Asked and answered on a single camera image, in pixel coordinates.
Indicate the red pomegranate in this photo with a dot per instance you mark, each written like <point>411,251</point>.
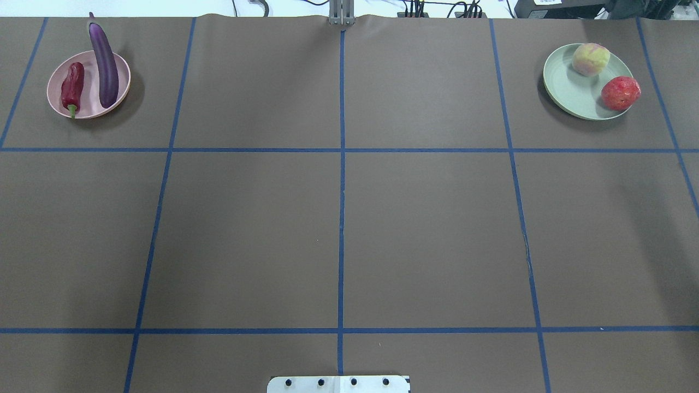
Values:
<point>620,93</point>

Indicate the purple eggplant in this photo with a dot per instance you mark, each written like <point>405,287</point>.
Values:
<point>108,77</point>

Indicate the black box white label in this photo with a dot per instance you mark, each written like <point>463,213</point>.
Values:
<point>558,9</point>

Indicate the pink plastic plate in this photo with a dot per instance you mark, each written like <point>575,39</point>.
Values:
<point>90,106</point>

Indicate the green plastic plate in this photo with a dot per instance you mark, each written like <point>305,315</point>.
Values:
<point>578,94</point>

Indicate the aluminium frame post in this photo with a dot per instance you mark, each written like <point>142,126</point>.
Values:
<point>341,12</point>

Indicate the red chili pepper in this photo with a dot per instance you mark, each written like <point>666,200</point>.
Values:
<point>72,88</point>

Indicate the pink green peach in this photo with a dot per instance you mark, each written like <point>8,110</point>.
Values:
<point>589,59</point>

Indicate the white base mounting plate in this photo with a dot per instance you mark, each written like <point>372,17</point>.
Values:
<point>356,383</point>

